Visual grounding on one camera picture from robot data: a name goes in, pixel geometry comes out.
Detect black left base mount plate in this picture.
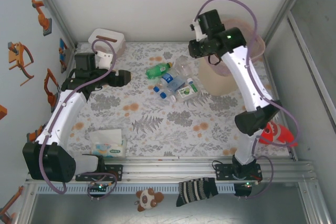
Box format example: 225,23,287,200
75,164,124,182

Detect right base circuit board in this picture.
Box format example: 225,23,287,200
235,181,259,197

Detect blue label water bottle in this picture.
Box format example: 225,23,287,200
153,71,177,93

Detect black striped sock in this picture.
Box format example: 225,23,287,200
175,177,219,207

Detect blue orange wall sticker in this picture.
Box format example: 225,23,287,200
58,37,69,74

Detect lime label plastic bottle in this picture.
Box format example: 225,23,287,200
177,78,200,101

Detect brown white plush toy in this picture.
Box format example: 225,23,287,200
135,187,165,212

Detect red toy ball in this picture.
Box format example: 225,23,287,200
258,121,299,147

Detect base circuit board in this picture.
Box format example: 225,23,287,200
88,182,110,192
235,181,259,197

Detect aluminium frame rail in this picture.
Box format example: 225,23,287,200
25,157,318,184

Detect white slotted cable duct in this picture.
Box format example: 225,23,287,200
36,184,236,195

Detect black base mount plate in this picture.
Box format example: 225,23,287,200
212,162,263,182
75,164,124,182

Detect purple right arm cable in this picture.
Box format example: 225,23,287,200
196,0,300,200

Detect white tissue box brown slot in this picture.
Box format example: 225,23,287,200
88,28,126,57

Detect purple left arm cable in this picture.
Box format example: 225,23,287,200
38,39,120,201

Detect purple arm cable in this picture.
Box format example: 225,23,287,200
196,0,300,200
38,39,120,201

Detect green soda bottle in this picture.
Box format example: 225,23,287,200
145,62,174,80

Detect soft tissue pack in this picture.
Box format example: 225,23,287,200
88,129,129,158

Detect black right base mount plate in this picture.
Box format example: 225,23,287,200
212,162,263,182

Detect left base circuit board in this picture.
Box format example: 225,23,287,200
88,182,110,192

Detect pink beige plastic bin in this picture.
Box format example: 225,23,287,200
197,18,266,98

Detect clear crushed plastic bottle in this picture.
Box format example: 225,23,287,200
174,56,192,78

